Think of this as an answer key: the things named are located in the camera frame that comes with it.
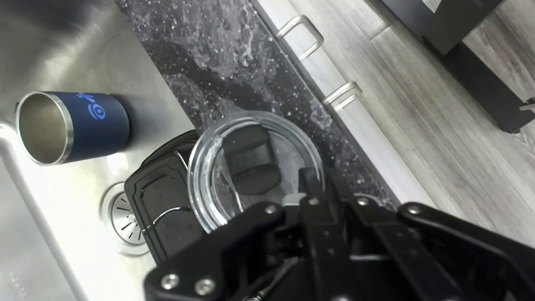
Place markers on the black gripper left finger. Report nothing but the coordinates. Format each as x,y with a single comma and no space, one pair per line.
223,256

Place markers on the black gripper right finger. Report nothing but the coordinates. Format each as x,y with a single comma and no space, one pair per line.
436,256

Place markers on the clear lid black slider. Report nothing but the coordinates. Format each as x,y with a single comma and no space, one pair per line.
252,159

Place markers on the dark blue steel thermos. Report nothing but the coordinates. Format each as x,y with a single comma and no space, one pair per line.
95,126

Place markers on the black plastic food container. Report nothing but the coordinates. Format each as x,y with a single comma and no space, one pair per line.
161,194

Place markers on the steel sink drain strainer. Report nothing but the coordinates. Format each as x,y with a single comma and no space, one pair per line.
120,219

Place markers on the stainless steel sink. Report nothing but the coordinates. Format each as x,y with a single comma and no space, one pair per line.
56,223

